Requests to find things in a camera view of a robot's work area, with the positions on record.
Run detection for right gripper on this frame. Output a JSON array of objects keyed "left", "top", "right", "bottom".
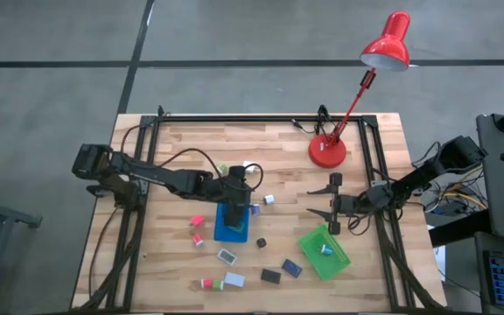
[{"left": 306, "top": 171, "right": 369, "bottom": 236}]

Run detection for dark blue power bank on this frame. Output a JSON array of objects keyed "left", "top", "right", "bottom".
[{"left": 281, "top": 258, "right": 304, "bottom": 279}]

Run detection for blue plastic basket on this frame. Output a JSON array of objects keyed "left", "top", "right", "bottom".
[{"left": 213, "top": 202, "right": 252, "bottom": 244}]

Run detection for red desk lamp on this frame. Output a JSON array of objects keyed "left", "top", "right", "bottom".
[{"left": 307, "top": 10, "right": 412, "bottom": 170}]

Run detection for green plastic basket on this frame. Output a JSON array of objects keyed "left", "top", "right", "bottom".
[{"left": 297, "top": 223, "right": 353, "bottom": 282}]

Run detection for white power bank with screen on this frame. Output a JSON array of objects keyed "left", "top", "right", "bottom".
[{"left": 216, "top": 248, "right": 239, "bottom": 267}]

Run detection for black power bank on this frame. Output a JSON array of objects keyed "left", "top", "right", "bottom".
[{"left": 260, "top": 268, "right": 282, "bottom": 285}]

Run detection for grey equipment cart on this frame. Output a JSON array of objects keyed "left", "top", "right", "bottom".
[{"left": 474, "top": 98, "right": 504, "bottom": 315}]

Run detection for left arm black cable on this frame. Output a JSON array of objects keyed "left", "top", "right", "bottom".
[{"left": 159, "top": 147, "right": 265, "bottom": 192}]

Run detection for black aluminium rig frame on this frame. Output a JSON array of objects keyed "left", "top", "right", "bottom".
[{"left": 72, "top": 104, "right": 448, "bottom": 312}]

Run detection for tangled floor cables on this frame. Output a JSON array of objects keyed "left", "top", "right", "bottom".
[{"left": 417, "top": 165, "right": 489, "bottom": 218}]

